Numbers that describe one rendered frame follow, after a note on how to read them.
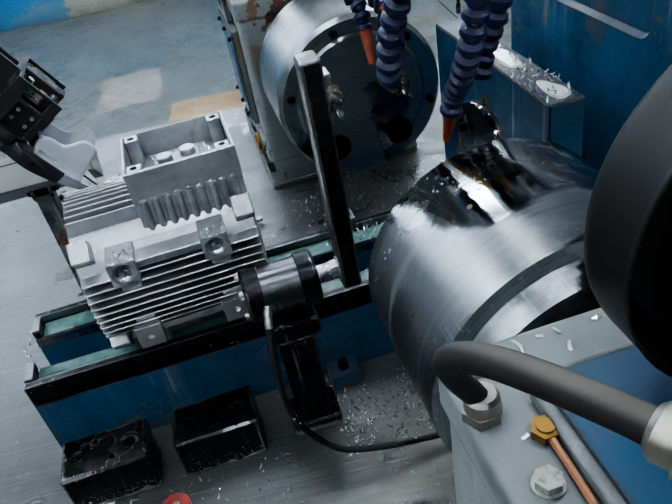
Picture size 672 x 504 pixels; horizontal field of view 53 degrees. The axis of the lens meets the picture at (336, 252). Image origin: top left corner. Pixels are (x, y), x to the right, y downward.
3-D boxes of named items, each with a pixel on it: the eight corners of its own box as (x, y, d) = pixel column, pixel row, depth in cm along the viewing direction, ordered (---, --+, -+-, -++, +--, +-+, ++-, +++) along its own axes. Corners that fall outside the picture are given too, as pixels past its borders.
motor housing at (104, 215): (257, 242, 96) (222, 122, 85) (287, 326, 81) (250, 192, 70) (118, 285, 93) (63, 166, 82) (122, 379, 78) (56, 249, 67)
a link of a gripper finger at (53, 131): (125, 162, 80) (59, 111, 75) (91, 195, 82) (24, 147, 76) (124, 151, 83) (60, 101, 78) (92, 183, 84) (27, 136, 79)
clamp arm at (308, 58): (359, 267, 76) (319, 46, 60) (367, 283, 73) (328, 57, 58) (329, 276, 75) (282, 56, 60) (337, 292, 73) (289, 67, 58)
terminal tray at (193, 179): (235, 162, 84) (220, 108, 79) (251, 203, 75) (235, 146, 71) (140, 189, 82) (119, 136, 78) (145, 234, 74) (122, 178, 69)
